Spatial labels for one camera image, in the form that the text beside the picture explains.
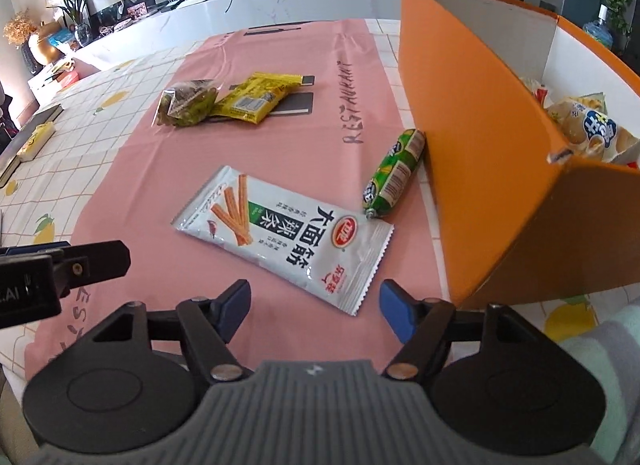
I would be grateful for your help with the yellow snack packet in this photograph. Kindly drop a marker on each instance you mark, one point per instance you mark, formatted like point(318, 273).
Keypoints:
point(256, 97)

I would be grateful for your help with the checked lemon tablecloth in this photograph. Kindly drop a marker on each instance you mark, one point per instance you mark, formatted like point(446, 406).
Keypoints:
point(65, 144)

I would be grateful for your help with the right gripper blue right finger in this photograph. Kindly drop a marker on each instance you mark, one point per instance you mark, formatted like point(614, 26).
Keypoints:
point(422, 327)

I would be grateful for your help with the yellow duck tissue pack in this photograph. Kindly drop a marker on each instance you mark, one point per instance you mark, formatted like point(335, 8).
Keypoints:
point(37, 140)

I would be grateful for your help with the pale yellow chip bag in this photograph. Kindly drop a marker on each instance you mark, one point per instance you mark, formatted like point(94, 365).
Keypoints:
point(591, 132)

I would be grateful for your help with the orange cardboard box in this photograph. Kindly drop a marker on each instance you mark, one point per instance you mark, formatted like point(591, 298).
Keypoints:
point(520, 219)

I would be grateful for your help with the orange stick snack bag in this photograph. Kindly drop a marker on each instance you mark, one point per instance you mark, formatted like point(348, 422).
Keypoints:
point(539, 91)

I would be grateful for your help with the blue water jug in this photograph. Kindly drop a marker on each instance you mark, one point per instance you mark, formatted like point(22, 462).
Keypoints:
point(598, 29)

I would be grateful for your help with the red storage bin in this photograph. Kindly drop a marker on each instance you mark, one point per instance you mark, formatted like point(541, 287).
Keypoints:
point(67, 78)

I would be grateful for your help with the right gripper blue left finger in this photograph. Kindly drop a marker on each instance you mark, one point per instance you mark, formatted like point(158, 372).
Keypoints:
point(208, 326)

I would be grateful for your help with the white spicy strip packet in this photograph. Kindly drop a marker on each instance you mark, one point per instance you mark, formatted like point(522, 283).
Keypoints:
point(330, 252)

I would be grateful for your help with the golden vase dried flowers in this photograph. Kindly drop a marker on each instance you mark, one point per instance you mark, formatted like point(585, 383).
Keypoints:
point(33, 41)

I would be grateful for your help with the dark hardcover book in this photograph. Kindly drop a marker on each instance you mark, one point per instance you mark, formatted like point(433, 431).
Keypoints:
point(10, 154)

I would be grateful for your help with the white tv cabinet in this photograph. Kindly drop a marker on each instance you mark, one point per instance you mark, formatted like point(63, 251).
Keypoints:
point(186, 25)

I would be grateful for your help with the clear green nut bag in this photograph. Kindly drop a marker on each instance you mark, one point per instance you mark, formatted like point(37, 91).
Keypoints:
point(186, 103)

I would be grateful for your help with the pink table mat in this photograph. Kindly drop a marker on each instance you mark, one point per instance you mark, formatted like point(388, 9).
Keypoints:
point(250, 169)

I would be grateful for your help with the left green potted plant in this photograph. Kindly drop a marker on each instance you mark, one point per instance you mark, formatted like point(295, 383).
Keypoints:
point(76, 13)

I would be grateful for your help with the green sausage packet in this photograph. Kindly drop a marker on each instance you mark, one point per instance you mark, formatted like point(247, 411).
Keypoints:
point(386, 186)

